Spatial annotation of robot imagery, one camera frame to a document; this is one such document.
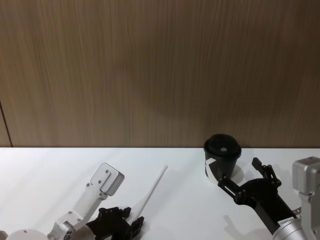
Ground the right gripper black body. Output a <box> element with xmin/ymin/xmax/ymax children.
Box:
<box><xmin>234</xmin><ymin>178</ymin><xmax>299</xmax><ymax>235</ymax></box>

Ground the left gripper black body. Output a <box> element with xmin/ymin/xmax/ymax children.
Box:
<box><xmin>86</xmin><ymin>214</ymin><xmax>134</xmax><ymax>240</ymax></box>

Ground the white paper-wrapped straw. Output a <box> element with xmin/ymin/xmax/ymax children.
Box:
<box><xmin>130</xmin><ymin>164</ymin><xmax>169</xmax><ymax>224</ymax></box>

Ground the black paper cup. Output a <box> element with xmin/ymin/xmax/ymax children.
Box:
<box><xmin>203</xmin><ymin>134</ymin><xmax>242</xmax><ymax>185</ymax></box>

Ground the black plastic cup lid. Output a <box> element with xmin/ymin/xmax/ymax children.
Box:
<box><xmin>203</xmin><ymin>134</ymin><xmax>242</xmax><ymax>160</ymax></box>

